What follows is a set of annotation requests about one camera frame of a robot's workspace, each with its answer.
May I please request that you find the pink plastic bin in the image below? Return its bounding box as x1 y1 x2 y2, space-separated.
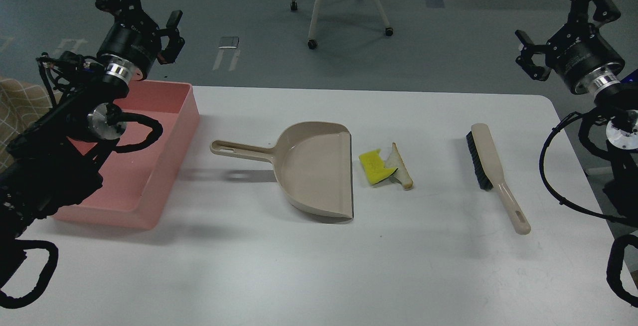
54 80 200 230

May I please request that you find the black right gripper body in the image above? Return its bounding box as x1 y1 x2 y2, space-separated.
547 23 625 95

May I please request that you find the beige checkered cloth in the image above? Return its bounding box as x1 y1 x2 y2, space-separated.
0 76 51 171

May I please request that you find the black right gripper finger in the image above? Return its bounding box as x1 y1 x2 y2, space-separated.
515 30 552 81
562 0 622 30

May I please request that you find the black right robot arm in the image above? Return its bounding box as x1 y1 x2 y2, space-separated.
515 0 637 228

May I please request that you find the yellow green sponge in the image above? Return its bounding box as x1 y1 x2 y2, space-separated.
358 149 398 185

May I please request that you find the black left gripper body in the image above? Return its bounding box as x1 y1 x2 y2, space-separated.
97 23 161 78

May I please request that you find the beige hand brush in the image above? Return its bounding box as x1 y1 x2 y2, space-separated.
466 123 531 235

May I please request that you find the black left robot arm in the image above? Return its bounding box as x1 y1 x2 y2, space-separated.
0 0 185 309

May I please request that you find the toast bread slice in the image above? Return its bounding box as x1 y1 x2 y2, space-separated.
385 143 413 190

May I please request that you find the beige plastic dustpan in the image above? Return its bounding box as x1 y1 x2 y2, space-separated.
210 121 354 219

